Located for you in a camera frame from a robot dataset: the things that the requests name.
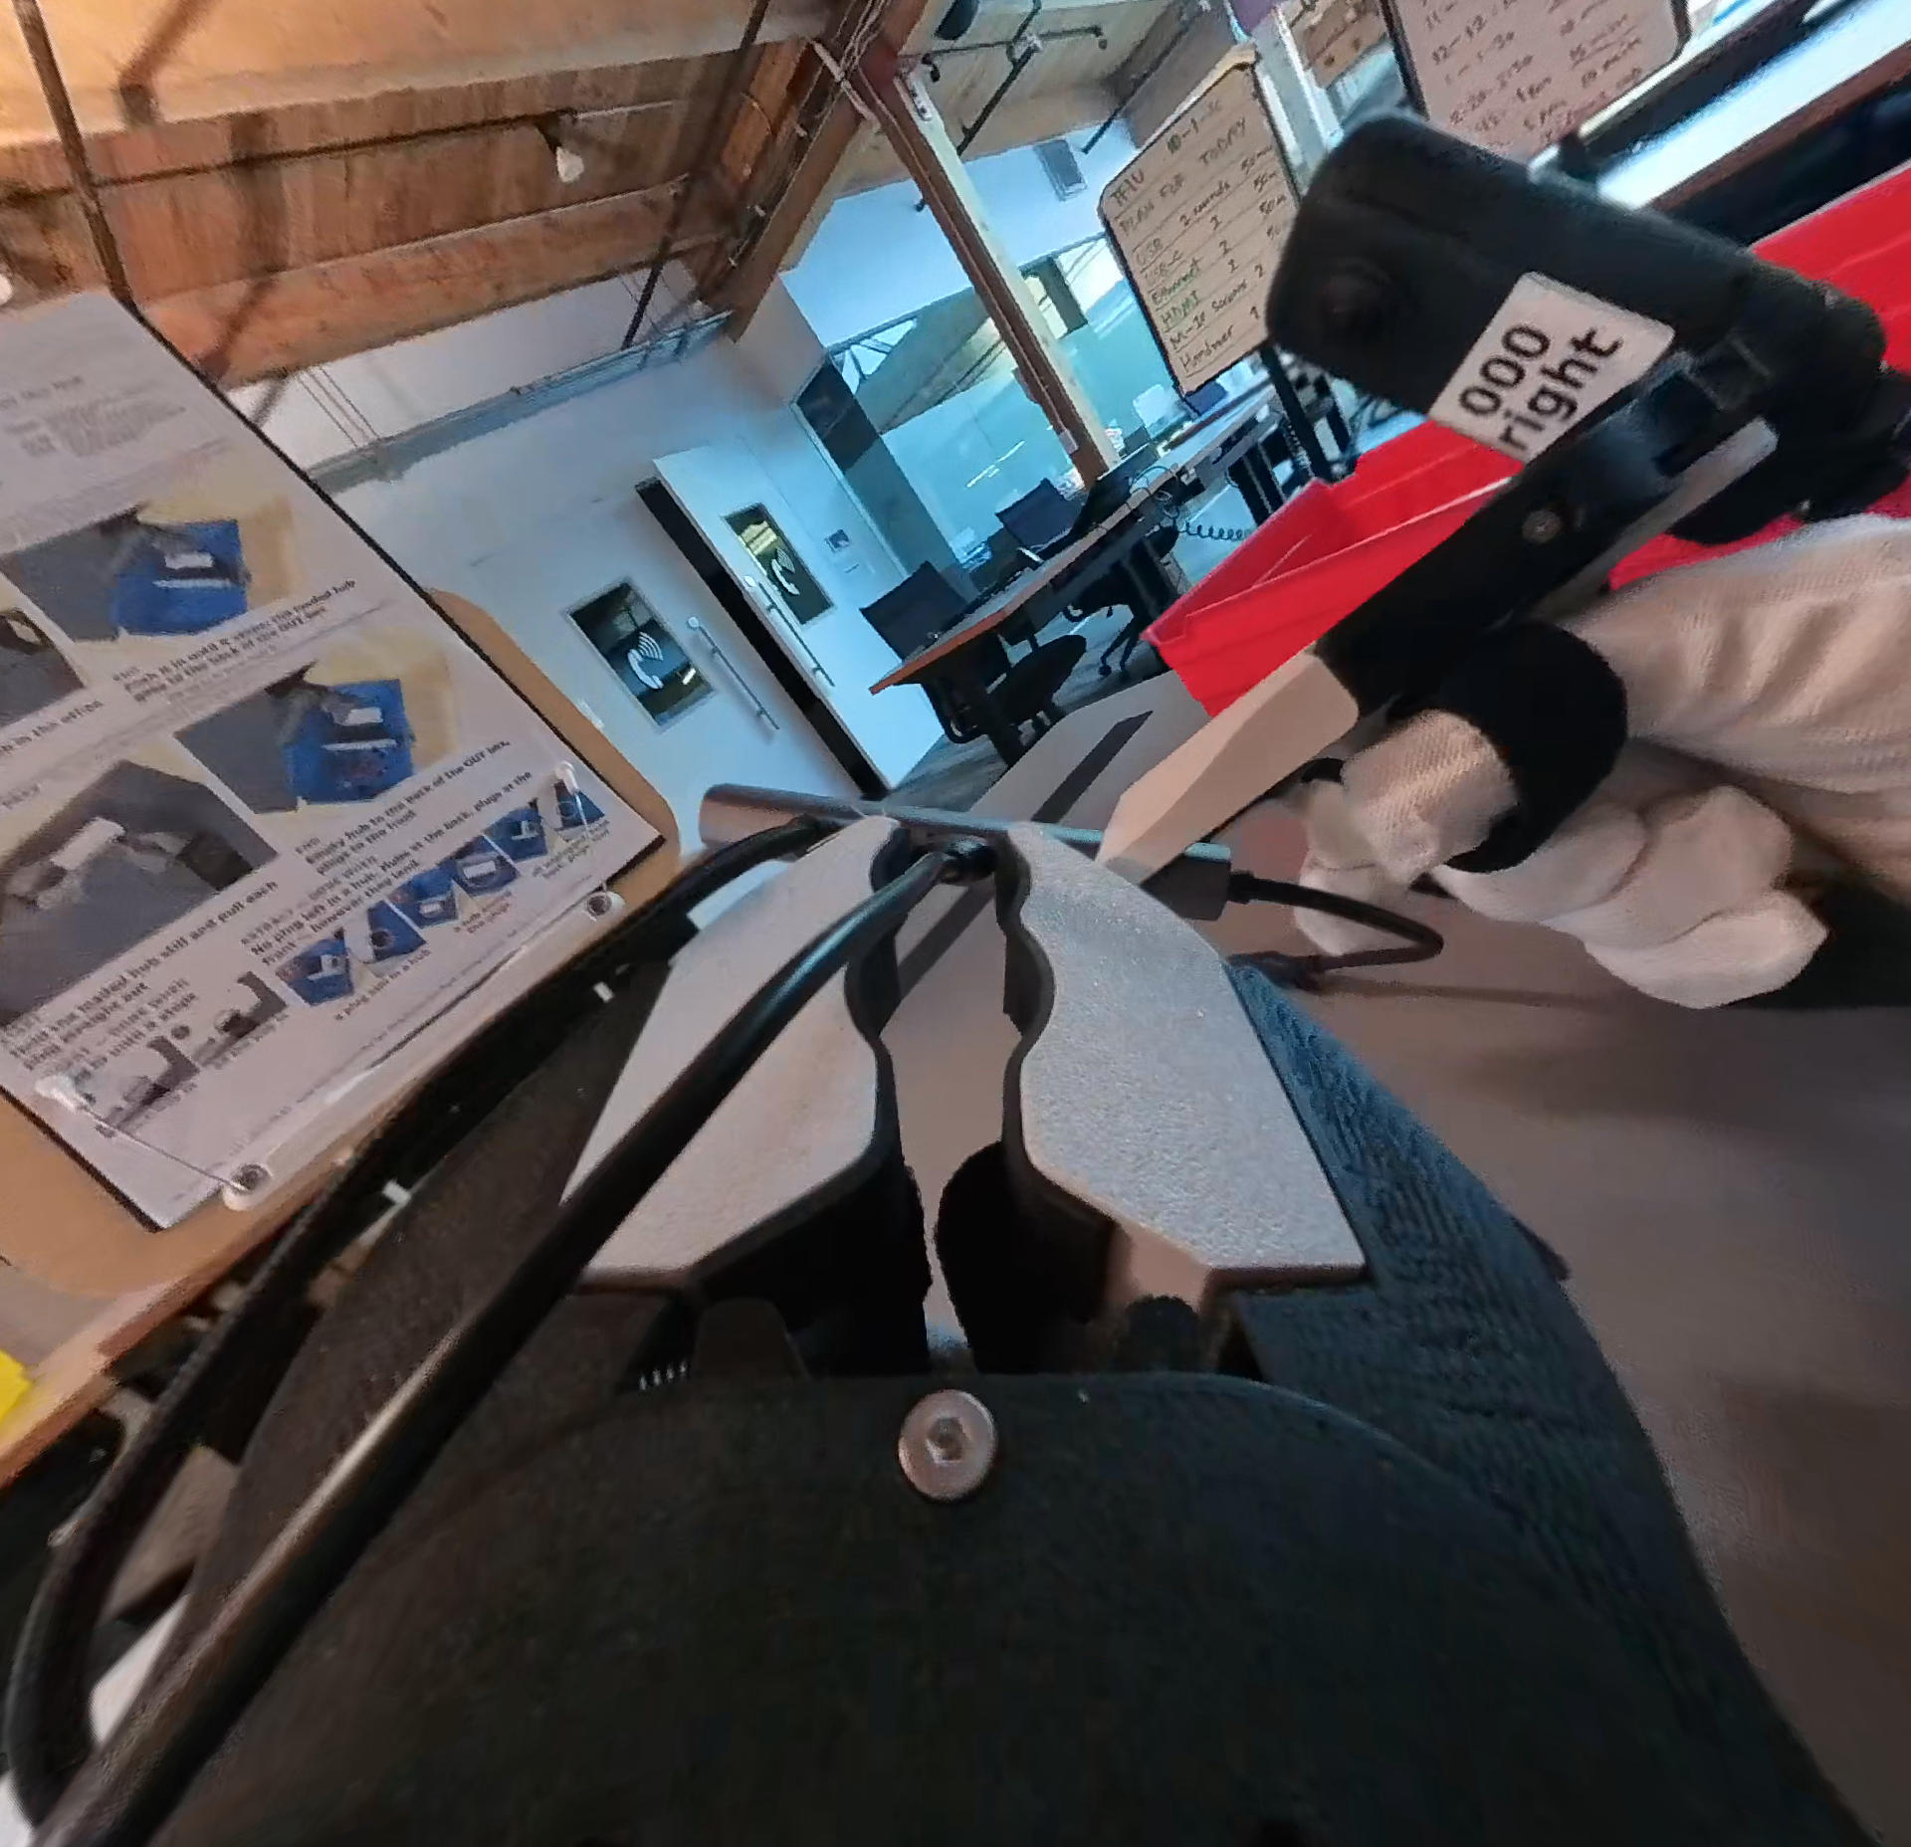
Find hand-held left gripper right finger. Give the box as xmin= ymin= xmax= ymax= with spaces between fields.
xmin=940 ymin=824 xmax=1372 ymax=1341

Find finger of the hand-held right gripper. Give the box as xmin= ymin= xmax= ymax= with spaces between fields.
xmin=1101 ymin=649 xmax=1366 ymax=884

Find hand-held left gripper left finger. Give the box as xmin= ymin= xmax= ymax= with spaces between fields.
xmin=568 ymin=814 xmax=940 ymax=1341

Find black usb cable orange plugs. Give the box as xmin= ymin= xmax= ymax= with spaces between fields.
xmin=0 ymin=816 xmax=1000 ymax=1841

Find grey usb hub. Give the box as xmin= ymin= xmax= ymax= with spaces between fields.
xmin=699 ymin=780 xmax=1239 ymax=915

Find person's right hand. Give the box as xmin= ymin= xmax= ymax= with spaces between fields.
xmin=1296 ymin=509 xmax=1911 ymax=1013

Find red plastic bin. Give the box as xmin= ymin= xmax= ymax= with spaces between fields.
xmin=1141 ymin=205 xmax=1911 ymax=718

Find handwritten whiteboard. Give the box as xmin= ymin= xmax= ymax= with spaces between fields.
xmin=1362 ymin=0 xmax=1693 ymax=163
xmin=1097 ymin=48 xmax=1304 ymax=404

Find black office chair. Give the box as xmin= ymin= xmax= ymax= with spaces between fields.
xmin=858 ymin=563 xmax=1087 ymax=766

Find wooden office desk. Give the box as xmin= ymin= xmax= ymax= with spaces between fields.
xmin=872 ymin=495 xmax=1197 ymax=752

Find instruction sheet on board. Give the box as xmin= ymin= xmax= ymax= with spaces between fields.
xmin=0 ymin=589 xmax=685 ymax=1447

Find dark framed booth door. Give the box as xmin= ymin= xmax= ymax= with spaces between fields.
xmin=640 ymin=444 xmax=898 ymax=796

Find phone icon door window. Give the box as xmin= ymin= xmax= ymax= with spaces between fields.
xmin=568 ymin=581 xmax=717 ymax=730

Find printed instruction sheet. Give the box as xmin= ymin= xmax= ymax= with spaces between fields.
xmin=0 ymin=286 xmax=667 ymax=1234

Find metal door handle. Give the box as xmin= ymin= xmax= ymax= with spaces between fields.
xmin=687 ymin=615 xmax=783 ymax=732

